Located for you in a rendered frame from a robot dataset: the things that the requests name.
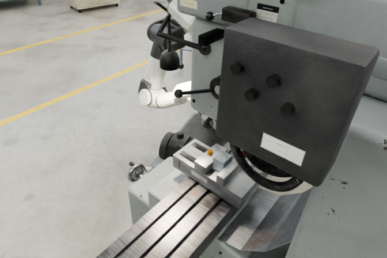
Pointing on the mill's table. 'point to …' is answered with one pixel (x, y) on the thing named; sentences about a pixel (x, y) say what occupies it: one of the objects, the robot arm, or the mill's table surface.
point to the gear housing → (232, 0)
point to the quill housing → (205, 68)
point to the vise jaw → (204, 162)
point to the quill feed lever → (203, 89)
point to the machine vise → (216, 181)
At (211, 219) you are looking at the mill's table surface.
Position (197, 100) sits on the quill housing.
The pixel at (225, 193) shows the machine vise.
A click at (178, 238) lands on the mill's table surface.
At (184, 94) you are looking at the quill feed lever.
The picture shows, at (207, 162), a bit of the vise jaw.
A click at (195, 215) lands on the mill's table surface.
